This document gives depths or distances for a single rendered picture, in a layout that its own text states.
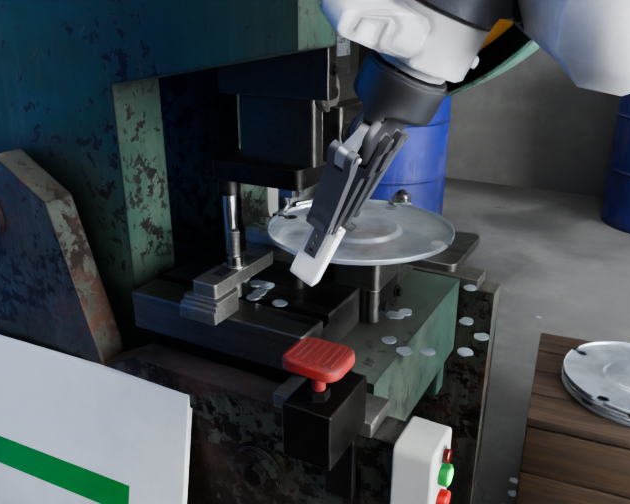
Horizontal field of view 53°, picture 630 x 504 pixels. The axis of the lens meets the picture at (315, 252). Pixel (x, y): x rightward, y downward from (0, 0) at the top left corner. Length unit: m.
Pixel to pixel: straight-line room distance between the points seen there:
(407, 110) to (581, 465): 1.00
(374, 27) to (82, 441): 0.83
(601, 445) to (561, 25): 1.01
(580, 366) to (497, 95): 2.98
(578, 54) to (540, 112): 3.78
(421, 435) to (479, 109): 3.65
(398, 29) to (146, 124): 0.57
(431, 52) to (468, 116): 3.84
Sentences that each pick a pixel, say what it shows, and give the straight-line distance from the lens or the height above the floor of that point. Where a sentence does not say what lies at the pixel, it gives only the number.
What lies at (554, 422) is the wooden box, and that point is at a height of 0.35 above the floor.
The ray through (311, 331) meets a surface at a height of 0.70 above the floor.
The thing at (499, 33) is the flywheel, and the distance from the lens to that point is 1.21.
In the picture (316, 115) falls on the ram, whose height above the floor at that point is 0.96.
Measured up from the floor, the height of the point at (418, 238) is 0.78.
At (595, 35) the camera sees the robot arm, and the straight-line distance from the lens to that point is 0.46.
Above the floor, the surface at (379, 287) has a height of 0.71.
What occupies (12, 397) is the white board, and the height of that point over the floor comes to 0.49.
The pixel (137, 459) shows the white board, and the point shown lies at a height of 0.46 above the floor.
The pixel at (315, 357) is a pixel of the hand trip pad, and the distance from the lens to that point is 0.68.
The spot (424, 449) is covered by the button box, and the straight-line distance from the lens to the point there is 0.78.
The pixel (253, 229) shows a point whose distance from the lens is 0.99.
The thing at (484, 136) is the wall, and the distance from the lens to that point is 4.34.
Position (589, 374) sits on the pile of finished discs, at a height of 0.38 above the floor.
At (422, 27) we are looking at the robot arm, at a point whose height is 1.09.
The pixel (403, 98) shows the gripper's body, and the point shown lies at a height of 1.04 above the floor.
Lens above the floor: 1.11
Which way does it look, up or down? 21 degrees down
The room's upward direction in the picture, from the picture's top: straight up
